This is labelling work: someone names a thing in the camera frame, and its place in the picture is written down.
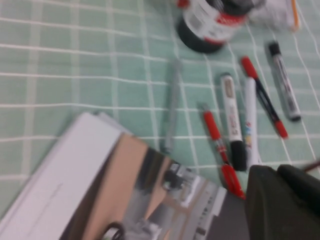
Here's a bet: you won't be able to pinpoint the white orange ROS book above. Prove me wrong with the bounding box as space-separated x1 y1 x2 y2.
247 0 302 32

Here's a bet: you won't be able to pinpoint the slim grey pen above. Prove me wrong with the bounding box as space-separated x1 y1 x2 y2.
163 59 183 153

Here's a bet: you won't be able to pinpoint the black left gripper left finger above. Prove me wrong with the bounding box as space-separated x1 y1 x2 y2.
244 164 320 240

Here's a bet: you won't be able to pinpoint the black mesh pen holder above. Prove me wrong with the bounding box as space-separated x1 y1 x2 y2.
174 0 251 55

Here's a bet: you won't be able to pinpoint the white marker grey label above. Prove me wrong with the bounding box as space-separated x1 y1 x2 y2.
219 72 248 172

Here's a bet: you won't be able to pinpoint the green checked tablecloth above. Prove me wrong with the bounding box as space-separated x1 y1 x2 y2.
0 0 320 240

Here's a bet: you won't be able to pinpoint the black pen red caps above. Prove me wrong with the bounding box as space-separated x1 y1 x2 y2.
240 56 289 139

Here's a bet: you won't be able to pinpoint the red black striped pencil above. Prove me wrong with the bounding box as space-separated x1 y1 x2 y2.
303 159 320 173

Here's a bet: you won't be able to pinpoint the red gel pen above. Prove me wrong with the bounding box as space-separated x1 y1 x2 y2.
198 102 246 200

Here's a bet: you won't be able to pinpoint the white marker black caps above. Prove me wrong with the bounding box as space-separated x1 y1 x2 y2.
267 41 302 122

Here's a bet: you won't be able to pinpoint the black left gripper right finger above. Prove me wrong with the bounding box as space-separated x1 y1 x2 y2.
276 163 320 218

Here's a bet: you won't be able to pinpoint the AgileX photo brochure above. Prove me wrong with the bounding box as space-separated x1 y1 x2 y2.
59 133 251 240

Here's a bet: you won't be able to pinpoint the plain white pen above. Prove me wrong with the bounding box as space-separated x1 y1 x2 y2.
243 77 262 168

